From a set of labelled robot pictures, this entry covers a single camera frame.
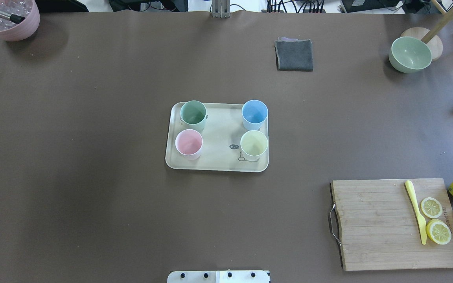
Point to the green plastic cup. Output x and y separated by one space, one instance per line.
194 115

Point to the wooden cup stand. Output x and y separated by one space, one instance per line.
430 37

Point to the lemon half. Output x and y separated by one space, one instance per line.
438 232
431 207

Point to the yellow plastic knife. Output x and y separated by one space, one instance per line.
421 222

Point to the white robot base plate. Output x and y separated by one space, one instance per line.
220 276

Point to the grey folded cloth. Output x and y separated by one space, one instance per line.
294 54

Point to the pink plastic cup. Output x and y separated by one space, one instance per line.
189 144

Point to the blue plastic cup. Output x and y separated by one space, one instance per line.
254 114

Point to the green bowl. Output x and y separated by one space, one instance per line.
409 55

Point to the cream yellow plastic cup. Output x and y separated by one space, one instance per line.
253 144

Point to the pink bowl with ice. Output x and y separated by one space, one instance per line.
28 9

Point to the wooden cutting board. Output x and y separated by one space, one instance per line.
377 228

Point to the cream rabbit tray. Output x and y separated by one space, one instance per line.
221 149

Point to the upper lemon half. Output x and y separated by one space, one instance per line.
431 207

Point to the lower lemon half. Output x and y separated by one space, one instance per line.
438 232

